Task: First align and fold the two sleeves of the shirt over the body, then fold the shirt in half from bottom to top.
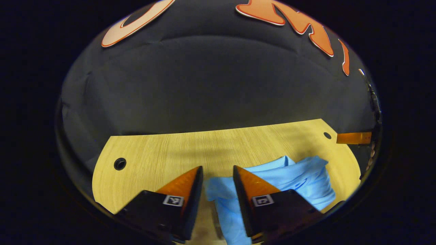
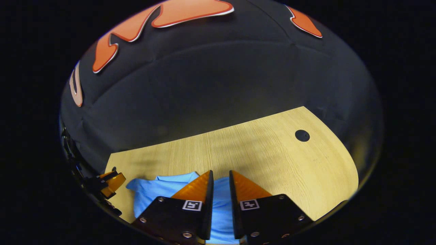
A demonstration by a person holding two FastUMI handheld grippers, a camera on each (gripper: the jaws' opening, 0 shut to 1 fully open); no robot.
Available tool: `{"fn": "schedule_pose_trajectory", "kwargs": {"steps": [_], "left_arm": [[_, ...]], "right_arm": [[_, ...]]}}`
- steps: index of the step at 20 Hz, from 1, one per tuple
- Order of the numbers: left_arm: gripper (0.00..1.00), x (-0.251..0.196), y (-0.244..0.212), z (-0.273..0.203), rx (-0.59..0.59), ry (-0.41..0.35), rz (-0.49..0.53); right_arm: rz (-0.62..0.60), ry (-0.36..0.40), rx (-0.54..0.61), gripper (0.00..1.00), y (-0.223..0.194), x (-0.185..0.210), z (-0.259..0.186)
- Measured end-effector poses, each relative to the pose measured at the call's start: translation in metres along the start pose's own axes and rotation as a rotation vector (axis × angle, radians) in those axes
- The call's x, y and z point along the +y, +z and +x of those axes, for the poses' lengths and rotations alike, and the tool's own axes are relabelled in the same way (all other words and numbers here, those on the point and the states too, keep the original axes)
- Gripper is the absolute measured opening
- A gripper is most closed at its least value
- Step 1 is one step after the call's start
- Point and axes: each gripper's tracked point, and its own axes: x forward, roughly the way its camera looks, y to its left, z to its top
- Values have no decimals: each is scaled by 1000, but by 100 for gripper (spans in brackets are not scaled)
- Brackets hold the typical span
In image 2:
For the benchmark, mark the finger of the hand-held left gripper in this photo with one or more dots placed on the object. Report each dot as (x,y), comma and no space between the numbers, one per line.
(114,182)

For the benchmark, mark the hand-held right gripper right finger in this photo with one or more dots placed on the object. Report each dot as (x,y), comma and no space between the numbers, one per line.
(235,211)

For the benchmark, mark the light blue T-shirt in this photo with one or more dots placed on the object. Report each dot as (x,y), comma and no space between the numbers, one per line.
(163,189)

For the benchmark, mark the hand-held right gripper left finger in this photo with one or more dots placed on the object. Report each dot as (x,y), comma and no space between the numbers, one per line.
(208,211)

